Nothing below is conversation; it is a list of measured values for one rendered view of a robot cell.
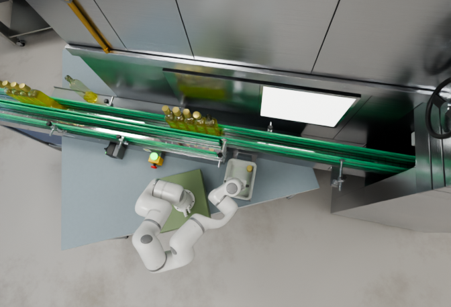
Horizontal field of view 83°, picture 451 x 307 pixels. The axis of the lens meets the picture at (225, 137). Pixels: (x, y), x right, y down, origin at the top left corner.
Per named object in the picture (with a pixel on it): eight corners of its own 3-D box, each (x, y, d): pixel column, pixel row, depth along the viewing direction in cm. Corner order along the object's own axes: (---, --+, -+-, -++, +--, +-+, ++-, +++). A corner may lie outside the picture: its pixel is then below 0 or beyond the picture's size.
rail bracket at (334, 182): (336, 167, 152) (350, 157, 131) (334, 195, 147) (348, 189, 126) (327, 166, 153) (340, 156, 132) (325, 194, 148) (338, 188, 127)
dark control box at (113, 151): (126, 148, 172) (120, 144, 164) (122, 160, 169) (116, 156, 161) (115, 146, 173) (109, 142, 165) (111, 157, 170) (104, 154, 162)
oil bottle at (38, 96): (62, 105, 173) (28, 82, 146) (58, 112, 171) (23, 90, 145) (54, 103, 174) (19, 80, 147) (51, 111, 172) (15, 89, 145)
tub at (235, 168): (256, 166, 160) (257, 162, 152) (250, 202, 152) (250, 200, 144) (229, 161, 162) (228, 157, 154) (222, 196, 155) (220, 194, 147)
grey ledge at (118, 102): (188, 113, 173) (184, 106, 162) (184, 125, 170) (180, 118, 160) (64, 94, 187) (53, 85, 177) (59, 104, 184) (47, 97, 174)
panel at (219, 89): (335, 123, 141) (361, 91, 110) (335, 128, 140) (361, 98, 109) (181, 99, 155) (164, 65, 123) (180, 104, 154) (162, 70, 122)
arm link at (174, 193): (184, 209, 131) (176, 205, 116) (160, 201, 133) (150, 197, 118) (190, 190, 134) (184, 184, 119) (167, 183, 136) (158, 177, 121)
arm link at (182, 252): (172, 207, 109) (180, 230, 117) (131, 246, 95) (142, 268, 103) (201, 224, 100) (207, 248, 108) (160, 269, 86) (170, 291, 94)
